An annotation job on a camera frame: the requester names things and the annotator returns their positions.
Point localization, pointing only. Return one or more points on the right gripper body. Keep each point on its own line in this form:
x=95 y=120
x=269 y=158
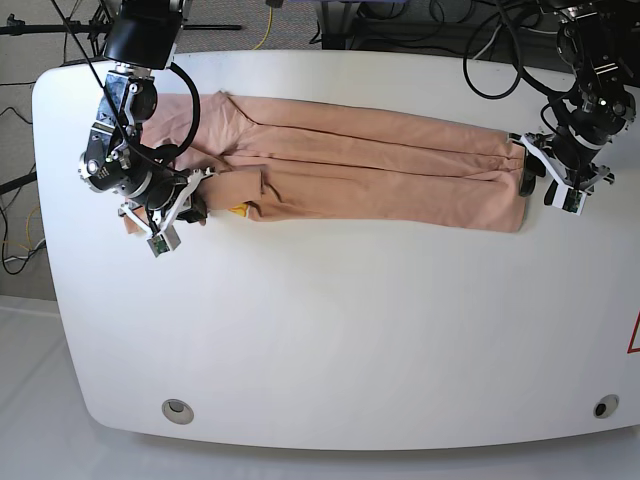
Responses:
x=155 y=201

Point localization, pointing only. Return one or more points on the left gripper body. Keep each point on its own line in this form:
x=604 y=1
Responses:
x=567 y=160

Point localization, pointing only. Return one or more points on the peach T-shirt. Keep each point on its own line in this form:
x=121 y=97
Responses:
x=280 y=159

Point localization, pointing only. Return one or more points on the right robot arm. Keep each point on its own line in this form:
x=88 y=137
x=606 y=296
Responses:
x=142 y=39

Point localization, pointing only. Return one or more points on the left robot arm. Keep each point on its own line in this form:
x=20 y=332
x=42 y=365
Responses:
x=599 y=41

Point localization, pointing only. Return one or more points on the red warning sticker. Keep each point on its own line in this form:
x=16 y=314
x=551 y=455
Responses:
x=634 y=343

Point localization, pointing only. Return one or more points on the black tripod stand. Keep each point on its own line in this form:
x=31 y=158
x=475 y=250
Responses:
x=16 y=27

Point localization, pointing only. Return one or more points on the left table grommet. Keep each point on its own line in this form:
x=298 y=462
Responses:
x=177 y=412

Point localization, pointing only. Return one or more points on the table grommet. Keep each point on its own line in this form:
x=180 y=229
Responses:
x=177 y=412
x=606 y=406

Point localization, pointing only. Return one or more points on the right table grommet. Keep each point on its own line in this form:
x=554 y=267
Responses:
x=606 y=406

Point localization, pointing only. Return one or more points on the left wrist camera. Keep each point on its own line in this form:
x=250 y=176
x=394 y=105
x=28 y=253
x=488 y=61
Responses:
x=569 y=199

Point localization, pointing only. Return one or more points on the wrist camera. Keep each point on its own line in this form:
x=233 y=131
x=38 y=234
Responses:
x=164 y=242
x=569 y=199

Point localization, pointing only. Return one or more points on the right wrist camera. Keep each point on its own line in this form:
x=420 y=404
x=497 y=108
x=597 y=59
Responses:
x=164 y=242

